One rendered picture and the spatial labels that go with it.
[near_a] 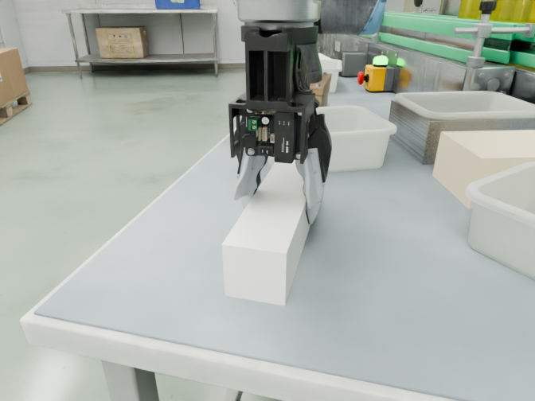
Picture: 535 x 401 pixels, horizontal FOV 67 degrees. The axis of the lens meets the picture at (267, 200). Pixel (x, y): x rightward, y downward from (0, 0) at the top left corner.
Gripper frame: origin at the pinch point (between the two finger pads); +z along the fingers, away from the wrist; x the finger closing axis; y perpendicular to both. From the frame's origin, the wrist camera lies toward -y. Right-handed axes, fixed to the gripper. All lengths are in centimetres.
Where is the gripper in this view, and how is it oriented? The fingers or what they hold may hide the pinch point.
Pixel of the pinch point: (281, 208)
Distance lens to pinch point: 47.9
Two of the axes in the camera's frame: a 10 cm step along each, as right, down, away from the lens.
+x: 9.7, 1.1, -2.2
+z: 0.0, 8.9, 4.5
